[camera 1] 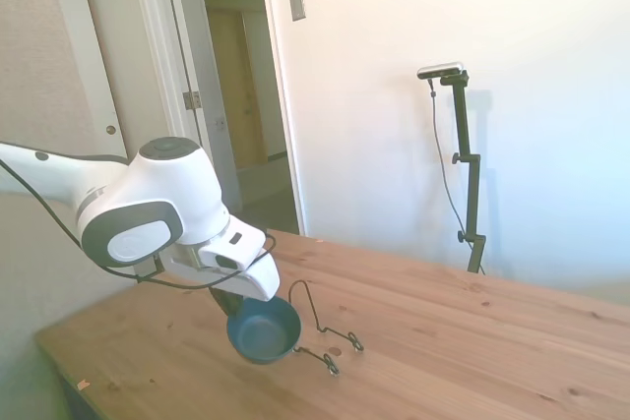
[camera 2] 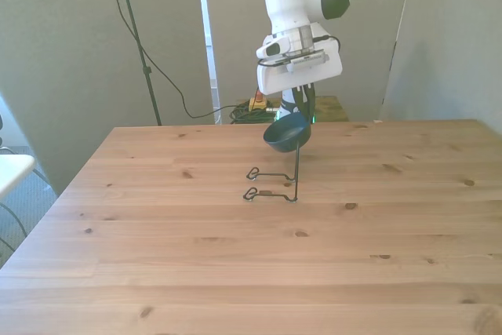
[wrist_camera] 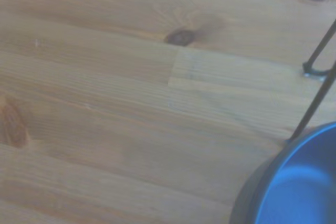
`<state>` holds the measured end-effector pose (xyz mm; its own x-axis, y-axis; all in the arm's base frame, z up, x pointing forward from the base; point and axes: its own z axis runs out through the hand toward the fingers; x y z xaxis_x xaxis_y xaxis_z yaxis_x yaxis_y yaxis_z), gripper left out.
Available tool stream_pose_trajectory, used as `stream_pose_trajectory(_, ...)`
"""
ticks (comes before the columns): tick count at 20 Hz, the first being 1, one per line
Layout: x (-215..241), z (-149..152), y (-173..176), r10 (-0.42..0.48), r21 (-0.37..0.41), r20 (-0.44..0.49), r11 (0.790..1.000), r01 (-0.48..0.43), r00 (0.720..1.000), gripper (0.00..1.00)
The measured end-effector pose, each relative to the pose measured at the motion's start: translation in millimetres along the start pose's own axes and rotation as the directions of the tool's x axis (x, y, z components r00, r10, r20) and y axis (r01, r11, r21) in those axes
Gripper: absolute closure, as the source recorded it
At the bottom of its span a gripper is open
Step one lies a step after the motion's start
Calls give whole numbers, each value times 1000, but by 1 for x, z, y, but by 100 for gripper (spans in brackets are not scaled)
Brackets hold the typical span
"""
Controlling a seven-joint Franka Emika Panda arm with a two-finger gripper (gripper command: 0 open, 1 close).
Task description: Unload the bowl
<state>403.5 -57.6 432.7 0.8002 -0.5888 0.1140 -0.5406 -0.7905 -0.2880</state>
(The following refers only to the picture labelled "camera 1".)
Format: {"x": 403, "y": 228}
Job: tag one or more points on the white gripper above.
{"x": 256, "y": 282}

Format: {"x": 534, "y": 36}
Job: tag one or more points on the blue bowl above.
{"x": 266, "y": 336}

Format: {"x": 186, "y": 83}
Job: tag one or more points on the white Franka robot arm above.
{"x": 167, "y": 184}

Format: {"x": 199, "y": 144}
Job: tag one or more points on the metal door hinge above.
{"x": 192, "y": 99}

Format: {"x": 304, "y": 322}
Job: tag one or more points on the wooden hallway door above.
{"x": 236, "y": 95}

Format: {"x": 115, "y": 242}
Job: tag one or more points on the round metal door knob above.
{"x": 111, "y": 130}

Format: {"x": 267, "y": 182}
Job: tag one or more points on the white open door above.
{"x": 197, "y": 46}

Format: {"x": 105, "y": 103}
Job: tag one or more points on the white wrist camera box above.
{"x": 231, "y": 245}

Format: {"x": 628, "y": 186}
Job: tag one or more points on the black camera stand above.
{"x": 473, "y": 194}

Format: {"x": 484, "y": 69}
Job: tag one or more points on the grey wall switch plate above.
{"x": 296, "y": 3}

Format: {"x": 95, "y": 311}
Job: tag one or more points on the silver black stereo camera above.
{"x": 440, "y": 70}

